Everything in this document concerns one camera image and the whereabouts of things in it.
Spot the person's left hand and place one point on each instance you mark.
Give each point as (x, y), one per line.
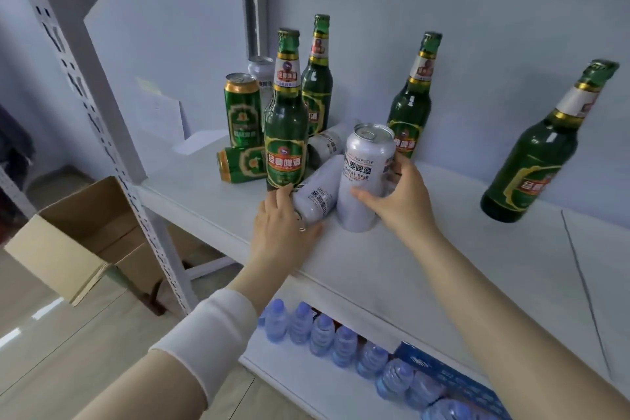
(278, 237)

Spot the person's right hand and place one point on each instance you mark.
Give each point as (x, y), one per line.
(408, 213)

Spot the white metal shelf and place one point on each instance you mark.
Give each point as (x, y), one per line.
(443, 262)

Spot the silver beer can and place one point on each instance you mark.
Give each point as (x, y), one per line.
(364, 163)
(261, 71)
(322, 188)
(327, 141)

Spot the green beer can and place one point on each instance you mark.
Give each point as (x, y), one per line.
(241, 163)
(242, 114)

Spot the green glass beer bottle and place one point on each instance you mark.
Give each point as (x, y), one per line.
(408, 109)
(317, 90)
(285, 134)
(531, 163)

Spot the person's left forearm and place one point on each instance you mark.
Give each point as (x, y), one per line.
(147, 390)

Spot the person's right forearm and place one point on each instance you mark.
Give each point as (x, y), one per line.
(517, 336)

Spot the row of small water bottles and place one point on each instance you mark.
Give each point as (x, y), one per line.
(322, 336)

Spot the white wrist sleeve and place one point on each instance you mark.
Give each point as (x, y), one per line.
(206, 336)

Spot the white paper sheet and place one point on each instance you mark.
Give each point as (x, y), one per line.
(157, 114)
(197, 141)

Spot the blue price label strip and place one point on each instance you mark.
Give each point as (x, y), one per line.
(443, 370)

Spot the brown cardboard box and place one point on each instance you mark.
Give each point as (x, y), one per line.
(54, 247)

